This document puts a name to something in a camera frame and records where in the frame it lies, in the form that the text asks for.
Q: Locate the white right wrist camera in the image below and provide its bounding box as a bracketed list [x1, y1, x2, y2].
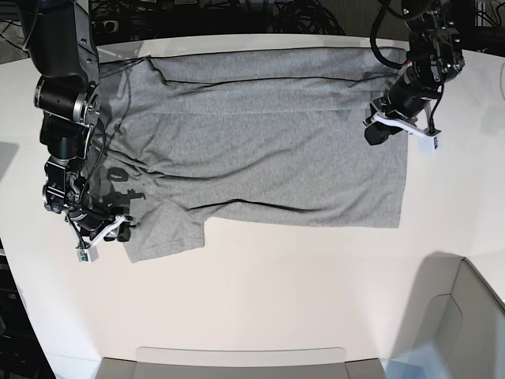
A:
[65, 213, 129, 263]

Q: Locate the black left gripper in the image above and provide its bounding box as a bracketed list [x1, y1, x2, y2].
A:
[380, 78, 434, 129]

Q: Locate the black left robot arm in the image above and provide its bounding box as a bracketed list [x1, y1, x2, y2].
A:
[364, 1, 465, 149]

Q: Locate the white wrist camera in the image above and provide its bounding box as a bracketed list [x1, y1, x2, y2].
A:
[65, 213, 129, 263]
[363, 98, 440, 153]

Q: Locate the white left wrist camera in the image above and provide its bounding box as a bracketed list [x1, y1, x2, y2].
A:
[363, 98, 440, 153]

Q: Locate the grey side bin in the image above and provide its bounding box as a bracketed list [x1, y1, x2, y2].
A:
[407, 259, 504, 378]

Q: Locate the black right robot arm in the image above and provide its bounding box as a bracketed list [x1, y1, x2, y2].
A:
[17, 1, 132, 249]

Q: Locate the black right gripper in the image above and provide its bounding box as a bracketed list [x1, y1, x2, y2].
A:
[66, 208, 133, 242]

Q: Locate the grey chair backrest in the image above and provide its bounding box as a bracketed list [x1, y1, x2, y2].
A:
[96, 347, 386, 378]

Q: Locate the grey T-shirt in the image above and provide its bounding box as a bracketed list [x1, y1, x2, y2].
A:
[90, 48, 408, 263]

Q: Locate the tangled black cables background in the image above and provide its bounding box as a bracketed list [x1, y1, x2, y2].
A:
[271, 1, 346, 36]

